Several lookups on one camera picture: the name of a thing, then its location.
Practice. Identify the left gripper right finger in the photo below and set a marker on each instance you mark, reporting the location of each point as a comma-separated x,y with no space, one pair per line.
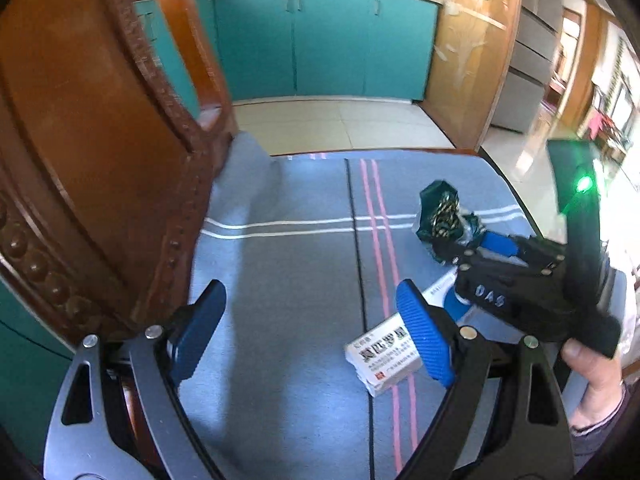
527,436

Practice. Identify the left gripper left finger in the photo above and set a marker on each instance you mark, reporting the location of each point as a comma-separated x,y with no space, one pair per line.
90,435

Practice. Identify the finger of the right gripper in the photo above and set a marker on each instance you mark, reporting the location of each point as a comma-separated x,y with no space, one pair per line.
492,244
458,308

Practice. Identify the dark green snack wrapper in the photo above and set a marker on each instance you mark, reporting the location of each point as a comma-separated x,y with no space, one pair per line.
443,226

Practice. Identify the teal kitchen cabinets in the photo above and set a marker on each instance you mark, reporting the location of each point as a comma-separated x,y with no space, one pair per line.
269,50

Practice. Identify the person's right hand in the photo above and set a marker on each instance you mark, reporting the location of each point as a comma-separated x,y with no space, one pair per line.
604,394

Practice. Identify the white medicine box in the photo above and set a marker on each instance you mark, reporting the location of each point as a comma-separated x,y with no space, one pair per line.
383,356

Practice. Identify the silver refrigerator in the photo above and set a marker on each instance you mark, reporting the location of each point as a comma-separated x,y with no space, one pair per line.
531,65

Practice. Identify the blue striped towel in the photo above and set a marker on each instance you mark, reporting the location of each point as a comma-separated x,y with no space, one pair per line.
310,250

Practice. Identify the wooden glass sliding door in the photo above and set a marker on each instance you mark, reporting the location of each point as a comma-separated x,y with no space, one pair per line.
473,46

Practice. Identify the wooden chair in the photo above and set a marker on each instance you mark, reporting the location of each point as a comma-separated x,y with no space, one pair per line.
105,180

